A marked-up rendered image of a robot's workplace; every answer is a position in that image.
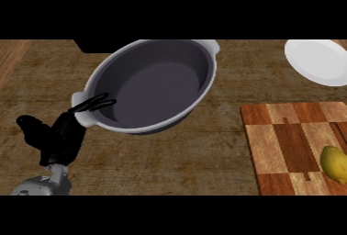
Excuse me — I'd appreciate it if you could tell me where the wooden checkered cutting board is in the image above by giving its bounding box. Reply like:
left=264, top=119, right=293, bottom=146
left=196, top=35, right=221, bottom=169
left=240, top=101, right=347, bottom=196

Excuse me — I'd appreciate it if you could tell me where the yellow lemon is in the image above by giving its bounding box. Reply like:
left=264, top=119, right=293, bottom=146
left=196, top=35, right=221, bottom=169
left=320, top=145, right=347, bottom=185

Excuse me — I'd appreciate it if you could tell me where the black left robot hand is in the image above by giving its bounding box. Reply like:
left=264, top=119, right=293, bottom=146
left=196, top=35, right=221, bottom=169
left=15, top=92, right=119, bottom=168

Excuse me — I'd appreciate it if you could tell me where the white pot with dark inside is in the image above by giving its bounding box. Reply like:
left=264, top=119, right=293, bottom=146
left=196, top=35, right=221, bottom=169
left=72, top=39, right=222, bottom=136

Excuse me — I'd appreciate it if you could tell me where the white plate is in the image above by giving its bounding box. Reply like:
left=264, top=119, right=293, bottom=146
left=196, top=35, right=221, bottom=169
left=284, top=39, right=347, bottom=87

